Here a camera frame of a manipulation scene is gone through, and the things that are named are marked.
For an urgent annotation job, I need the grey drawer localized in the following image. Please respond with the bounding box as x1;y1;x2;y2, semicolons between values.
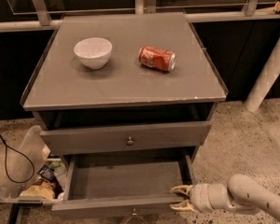
41;121;211;155
52;148;192;218

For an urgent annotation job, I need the grey top drawer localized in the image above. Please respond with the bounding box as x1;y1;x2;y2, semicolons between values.
41;121;211;155

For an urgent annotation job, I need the clear plastic bin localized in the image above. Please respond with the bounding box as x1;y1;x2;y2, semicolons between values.
0;125;67;205

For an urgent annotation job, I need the red soda can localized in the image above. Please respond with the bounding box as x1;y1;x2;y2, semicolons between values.
138;46;176;72

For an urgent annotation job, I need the dark blue snack packet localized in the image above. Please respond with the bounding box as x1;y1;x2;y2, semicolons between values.
37;164;55;182

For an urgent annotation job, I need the white ceramic bowl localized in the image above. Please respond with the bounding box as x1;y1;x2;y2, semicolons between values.
74;37;113;69

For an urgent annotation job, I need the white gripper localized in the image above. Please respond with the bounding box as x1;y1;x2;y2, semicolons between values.
170;184;232;212

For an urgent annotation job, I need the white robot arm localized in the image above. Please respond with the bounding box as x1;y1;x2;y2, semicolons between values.
170;174;280;222

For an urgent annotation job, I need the grey drawer cabinet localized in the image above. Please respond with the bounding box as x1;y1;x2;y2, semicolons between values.
20;12;229;163

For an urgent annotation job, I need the white metal railing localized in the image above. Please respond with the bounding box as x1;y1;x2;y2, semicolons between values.
0;7;280;33

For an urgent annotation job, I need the green snack packet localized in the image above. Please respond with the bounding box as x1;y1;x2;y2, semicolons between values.
49;161;62;170

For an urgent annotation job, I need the white diagonal post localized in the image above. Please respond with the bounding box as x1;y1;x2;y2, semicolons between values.
244;37;280;112

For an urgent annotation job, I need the yellow chip bag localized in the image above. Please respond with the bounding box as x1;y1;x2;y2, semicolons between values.
21;179;55;200

